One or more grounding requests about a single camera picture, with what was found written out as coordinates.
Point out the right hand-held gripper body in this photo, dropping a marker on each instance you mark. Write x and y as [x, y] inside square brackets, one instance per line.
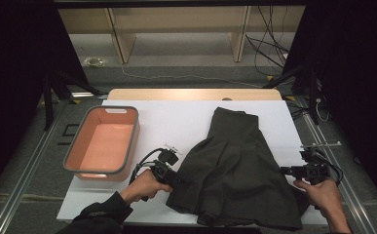
[316, 170]

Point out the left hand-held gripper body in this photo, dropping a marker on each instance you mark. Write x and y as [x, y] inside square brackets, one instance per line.
[166, 162]

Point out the dark grey skirt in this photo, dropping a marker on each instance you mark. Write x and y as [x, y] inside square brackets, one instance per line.
[234, 169]

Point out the orange basket with grey rim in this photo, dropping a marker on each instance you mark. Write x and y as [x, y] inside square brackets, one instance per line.
[105, 146]

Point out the person's right hand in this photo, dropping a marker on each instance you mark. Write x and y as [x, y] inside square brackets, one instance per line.
[325, 198]

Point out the person's left hand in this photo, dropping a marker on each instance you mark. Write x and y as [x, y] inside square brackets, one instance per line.
[143, 188]

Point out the white board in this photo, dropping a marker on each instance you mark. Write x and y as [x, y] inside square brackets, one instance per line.
[176, 130]

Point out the black tripod stand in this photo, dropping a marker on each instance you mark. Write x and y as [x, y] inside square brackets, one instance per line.
[48, 104]
[312, 97]

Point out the yellow floor tape piece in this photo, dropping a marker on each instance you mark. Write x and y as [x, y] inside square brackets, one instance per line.
[290, 97]
[270, 78]
[76, 101]

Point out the black curtain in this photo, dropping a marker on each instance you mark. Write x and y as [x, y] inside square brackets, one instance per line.
[14, 65]
[355, 65]

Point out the crumpled clear plastic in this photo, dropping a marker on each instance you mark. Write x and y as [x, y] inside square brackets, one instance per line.
[95, 61]

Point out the light wooden shelf unit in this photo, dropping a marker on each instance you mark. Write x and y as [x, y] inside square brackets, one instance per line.
[124, 42]

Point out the long aluminium rail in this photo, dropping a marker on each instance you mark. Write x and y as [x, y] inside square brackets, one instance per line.
[17, 195]
[351, 201]

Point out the short aluminium rail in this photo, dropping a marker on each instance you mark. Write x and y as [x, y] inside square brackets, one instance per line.
[88, 95]

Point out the black frame bar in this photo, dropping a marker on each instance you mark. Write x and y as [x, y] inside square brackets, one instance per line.
[176, 3]

